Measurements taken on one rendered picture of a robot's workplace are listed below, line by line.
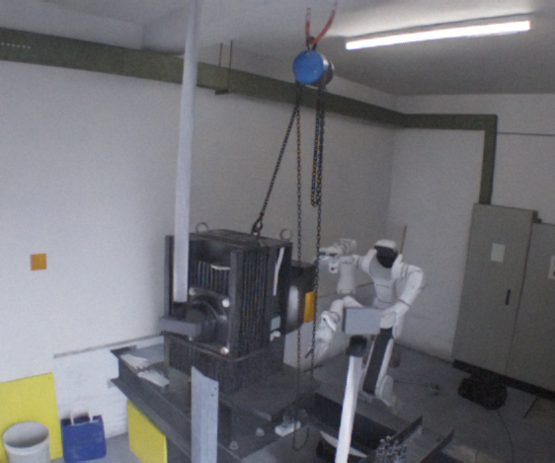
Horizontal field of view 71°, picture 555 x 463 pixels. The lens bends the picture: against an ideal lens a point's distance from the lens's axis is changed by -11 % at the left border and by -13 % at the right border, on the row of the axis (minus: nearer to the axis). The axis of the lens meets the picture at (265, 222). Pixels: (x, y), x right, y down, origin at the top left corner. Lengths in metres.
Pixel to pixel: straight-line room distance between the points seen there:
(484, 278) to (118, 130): 3.52
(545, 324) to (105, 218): 3.82
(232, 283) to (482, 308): 3.14
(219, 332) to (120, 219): 1.26
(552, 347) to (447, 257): 1.44
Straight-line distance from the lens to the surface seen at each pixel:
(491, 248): 4.50
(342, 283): 2.41
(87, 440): 3.16
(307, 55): 1.93
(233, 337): 2.03
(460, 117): 4.79
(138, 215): 3.03
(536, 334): 4.52
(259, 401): 2.15
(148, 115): 3.04
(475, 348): 4.75
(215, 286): 2.04
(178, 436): 2.72
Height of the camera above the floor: 2.00
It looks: 8 degrees down
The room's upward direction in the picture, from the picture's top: 4 degrees clockwise
